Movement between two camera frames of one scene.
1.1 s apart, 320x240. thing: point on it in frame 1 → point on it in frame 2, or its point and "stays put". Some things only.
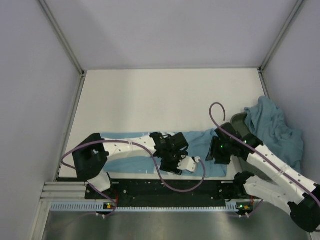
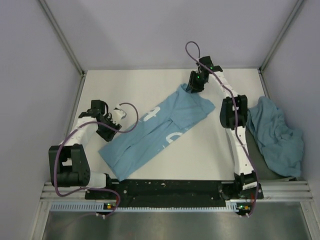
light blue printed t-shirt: [199, 145] → [154, 131]
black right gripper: [214, 153] → [192, 85]
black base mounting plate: [170, 193] stays put
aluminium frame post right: [298, 3] stays put
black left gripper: [173, 167] → [107, 136]
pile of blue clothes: [266, 120] stays put
